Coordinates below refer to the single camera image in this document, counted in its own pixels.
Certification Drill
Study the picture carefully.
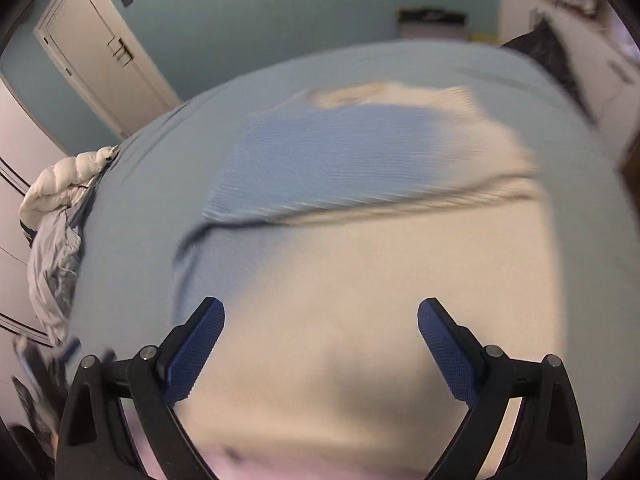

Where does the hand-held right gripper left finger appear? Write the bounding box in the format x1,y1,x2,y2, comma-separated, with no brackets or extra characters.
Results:
54,296,226,480

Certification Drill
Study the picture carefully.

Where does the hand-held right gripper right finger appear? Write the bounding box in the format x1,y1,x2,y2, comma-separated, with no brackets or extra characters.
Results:
416,297,588,480

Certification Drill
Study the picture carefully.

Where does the blue and cream knit sweater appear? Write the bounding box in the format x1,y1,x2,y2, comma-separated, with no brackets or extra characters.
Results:
170,80,568,476

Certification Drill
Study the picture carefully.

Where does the dark cloth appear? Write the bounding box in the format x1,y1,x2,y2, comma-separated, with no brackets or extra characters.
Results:
7,425,61,480

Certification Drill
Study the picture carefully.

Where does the grey crumpled cloth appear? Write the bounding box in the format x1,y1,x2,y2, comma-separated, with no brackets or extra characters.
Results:
27,195,91,346

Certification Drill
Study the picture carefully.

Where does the bed with blue sheet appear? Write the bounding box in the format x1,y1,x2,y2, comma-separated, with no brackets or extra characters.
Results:
65,40,631,361

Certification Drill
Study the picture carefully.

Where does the white down jacket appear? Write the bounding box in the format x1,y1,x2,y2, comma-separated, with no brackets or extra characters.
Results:
19,145,121,226

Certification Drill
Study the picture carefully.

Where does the white wardrobe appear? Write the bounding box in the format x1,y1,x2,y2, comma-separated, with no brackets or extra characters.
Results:
0,75,71,411

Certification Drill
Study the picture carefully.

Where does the black plastic bag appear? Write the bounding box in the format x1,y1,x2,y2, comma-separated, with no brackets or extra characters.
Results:
502,17,596,121

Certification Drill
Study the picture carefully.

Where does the white door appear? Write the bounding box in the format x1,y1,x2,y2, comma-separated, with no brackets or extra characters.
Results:
32,0,181,141

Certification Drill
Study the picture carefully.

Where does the white low cabinet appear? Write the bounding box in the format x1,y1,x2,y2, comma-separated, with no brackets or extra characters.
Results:
497,0,640,126

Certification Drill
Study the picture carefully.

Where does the door lock handle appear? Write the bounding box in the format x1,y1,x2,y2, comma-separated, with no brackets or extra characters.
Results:
107,37,133,66

